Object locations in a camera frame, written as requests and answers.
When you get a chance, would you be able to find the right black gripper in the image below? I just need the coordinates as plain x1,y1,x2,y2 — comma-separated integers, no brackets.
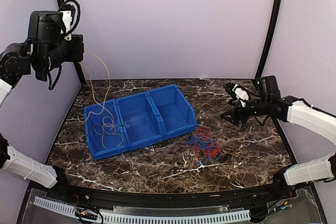
220,98,270,126

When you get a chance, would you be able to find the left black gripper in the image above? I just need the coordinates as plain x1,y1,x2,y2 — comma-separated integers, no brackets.
30,33,83,73

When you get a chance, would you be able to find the blue cable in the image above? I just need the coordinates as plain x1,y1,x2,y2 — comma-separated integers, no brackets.
186,131,222,166

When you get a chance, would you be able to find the yellow cable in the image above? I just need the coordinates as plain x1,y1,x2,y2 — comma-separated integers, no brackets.
78,48,123,149

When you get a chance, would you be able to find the blue three-compartment plastic bin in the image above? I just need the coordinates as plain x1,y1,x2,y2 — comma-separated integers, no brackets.
84,84,197,160

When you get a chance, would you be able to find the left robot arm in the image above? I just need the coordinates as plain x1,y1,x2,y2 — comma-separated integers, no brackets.
1,63,80,201

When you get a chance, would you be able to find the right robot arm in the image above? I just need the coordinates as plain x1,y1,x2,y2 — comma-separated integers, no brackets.
221,83,335,200

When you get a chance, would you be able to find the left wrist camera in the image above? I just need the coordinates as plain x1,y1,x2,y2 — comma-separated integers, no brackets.
27,11,71,44

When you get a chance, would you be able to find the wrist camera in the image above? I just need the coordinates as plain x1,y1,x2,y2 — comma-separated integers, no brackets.
27,11,71,44
255,76,281,102

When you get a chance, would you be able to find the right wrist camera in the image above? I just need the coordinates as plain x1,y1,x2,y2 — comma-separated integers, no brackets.
255,76,281,102

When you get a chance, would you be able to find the right black frame post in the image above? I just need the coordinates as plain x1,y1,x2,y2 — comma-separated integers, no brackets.
255,0,281,79

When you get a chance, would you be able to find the black front rail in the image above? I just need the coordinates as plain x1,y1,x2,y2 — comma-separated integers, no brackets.
45,184,296,209

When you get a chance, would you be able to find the white slotted cable duct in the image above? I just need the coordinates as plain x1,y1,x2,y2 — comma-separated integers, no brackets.
33,196,251,223

